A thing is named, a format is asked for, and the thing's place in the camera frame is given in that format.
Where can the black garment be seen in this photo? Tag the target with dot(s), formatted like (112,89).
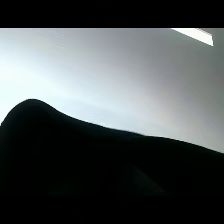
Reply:
(100,156)

